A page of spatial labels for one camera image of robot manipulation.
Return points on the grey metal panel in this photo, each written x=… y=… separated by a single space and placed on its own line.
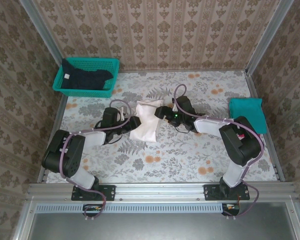
x=165 y=228

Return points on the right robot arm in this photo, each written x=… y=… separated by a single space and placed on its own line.
x=240 y=145

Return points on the aluminium table side rail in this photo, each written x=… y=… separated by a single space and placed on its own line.
x=262 y=105
x=55 y=112

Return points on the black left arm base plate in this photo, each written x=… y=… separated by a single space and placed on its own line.
x=107 y=192

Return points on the dark navy t-shirt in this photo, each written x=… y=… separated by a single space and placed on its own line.
x=82 y=78

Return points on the teal plastic basket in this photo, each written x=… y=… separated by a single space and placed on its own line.
x=90 y=93

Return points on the floral tablecloth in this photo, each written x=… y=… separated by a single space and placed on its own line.
x=165 y=162

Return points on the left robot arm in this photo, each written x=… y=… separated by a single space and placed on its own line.
x=72 y=155

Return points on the folded teal t-shirt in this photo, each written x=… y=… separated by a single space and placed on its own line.
x=250 y=110

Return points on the aluminium frame post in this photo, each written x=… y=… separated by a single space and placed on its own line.
x=42 y=32
x=267 y=35

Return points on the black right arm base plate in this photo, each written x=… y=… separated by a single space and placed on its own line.
x=211 y=192

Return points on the white daisy print t-shirt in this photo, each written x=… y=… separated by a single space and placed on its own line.
x=147 y=125

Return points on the aluminium mounting rail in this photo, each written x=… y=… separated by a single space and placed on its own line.
x=160 y=192

